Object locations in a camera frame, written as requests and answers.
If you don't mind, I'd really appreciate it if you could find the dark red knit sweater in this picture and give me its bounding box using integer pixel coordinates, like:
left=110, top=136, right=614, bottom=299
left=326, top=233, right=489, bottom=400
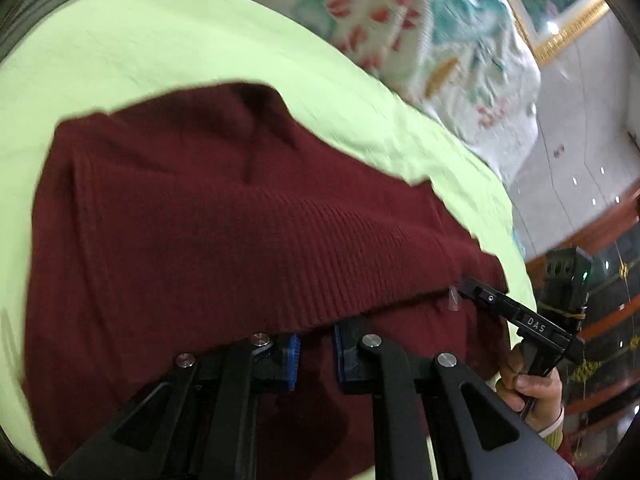
left=25, top=84, right=506, bottom=479

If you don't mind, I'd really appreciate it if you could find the right hand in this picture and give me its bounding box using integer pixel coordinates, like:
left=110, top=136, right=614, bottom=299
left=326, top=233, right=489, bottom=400
left=496, top=344, right=563, bottom=432

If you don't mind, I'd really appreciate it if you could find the wooden glass door cabinet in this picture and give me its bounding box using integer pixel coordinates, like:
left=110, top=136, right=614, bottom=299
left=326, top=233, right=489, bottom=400
left=558, top=182, right=639, bottom=479

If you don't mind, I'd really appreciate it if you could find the white floral quilt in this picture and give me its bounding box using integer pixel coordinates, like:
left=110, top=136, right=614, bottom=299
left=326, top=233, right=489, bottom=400
left=253, top=0, right=540, bottom=183

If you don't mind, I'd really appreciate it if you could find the light green bed sheet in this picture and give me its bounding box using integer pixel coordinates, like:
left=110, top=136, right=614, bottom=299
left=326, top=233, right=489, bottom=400
left=1, top=0, right=535, bottom=467

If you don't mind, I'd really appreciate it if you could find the black right camera box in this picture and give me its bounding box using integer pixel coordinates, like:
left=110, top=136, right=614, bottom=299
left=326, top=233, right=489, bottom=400
left=537, top=247, right=592, bottom=334

